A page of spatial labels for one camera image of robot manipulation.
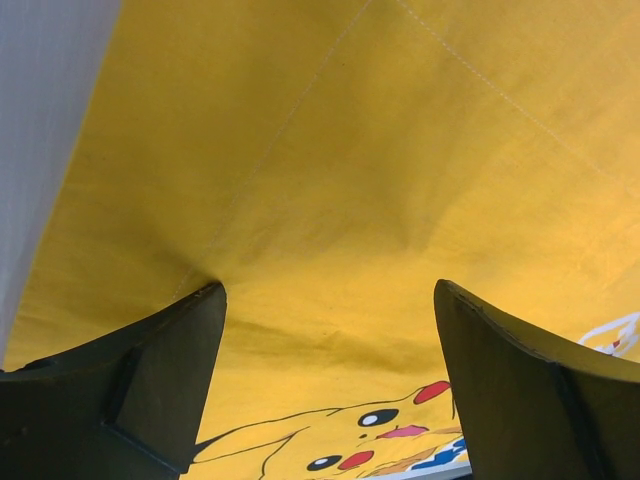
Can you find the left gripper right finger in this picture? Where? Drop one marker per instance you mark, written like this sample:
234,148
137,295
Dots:
532,404

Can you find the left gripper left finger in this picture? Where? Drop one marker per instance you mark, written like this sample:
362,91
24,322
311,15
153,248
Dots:
127,405

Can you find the yellow Pikachu cloth placemat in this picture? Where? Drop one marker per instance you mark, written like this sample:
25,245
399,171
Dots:
311,170

